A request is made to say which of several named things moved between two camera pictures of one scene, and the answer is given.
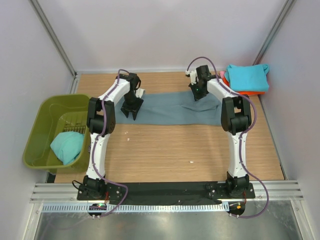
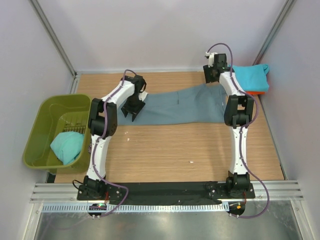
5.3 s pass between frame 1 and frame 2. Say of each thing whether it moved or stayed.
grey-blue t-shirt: stayed
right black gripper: moved
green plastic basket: stayed
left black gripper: stayed
